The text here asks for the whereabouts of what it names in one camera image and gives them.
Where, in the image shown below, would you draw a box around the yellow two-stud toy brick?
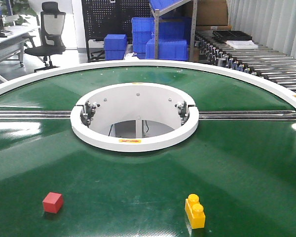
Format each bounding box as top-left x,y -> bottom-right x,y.
185,194 -> 206,229

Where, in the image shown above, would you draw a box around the large blue crate front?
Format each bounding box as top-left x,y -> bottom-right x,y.
146,39 -> 188,61

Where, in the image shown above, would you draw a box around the blue crate on floor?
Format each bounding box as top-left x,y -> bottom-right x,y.
104,34 -> 127,60

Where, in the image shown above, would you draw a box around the stacked blue crates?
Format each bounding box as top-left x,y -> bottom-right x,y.
131,17 -> 154,53

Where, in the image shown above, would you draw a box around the metal shelf rack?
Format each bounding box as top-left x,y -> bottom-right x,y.
149,0 -> 198,62

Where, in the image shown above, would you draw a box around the black perforated pegboard panel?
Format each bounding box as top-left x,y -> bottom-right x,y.
81,0 -> 150,62

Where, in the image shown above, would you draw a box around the black tray on rollers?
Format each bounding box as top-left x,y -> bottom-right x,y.
213,30 -> 252,41

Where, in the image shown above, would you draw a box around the white sheet on rollers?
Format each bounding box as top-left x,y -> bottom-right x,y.
225,40 -> 259,49

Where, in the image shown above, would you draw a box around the cardboard box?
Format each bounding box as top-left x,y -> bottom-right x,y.
196,0 -> 228,26

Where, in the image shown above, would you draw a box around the red cube block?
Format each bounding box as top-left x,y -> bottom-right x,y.
42,192 -> 64,214

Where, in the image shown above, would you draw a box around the black mesh office chair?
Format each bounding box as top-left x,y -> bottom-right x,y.
24,1 -> 66,72

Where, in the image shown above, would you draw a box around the white outer conveyor rim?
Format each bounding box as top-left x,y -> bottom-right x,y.
0,60 -> 296,111

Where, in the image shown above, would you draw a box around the steel roller conveyor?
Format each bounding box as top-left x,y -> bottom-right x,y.
195,31 -> 296,93

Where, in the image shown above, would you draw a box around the grey office desk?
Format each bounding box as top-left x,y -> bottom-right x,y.
0,14 -> 40,82

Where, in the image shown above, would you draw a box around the white inner conveyor ring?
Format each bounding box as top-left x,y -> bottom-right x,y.
70,82 -> 200,153

